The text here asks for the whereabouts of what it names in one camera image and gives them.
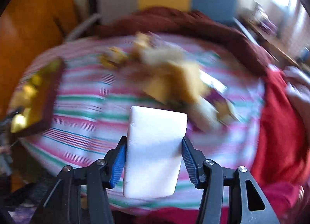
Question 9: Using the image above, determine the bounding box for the white foam block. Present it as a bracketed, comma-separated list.
[123, 106, 188, 199]

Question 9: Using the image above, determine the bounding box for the tan sponge block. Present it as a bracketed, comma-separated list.
[143, 60, 207, 104]

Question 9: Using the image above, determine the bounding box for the red cloth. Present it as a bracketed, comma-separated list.
[135, 67, 310, 224]

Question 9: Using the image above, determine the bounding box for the striped bed cover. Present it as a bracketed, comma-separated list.
[21, 34, 264, 175]

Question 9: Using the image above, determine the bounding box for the gold tin tray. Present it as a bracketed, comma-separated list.
[10, 57, 66, 137]

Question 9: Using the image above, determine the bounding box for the dark red jacket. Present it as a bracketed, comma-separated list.
[94, 7, 273, 76]

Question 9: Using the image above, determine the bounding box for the orange wooden wardrobe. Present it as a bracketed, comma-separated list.
[1, 0, 79, 116]

